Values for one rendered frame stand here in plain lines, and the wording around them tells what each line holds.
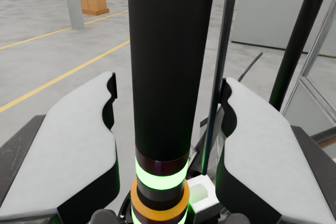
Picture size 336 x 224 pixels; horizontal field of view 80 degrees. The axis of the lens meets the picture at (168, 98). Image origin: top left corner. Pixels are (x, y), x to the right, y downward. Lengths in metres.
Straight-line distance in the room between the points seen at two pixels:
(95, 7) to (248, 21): 5.18
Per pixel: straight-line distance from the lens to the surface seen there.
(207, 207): 0.19
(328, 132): 0.31
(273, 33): 5.65
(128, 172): 1.96
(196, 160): 0.39
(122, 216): 0.42
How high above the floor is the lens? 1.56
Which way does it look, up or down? 33 degrees down
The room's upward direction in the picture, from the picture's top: 4 degrees clockwise
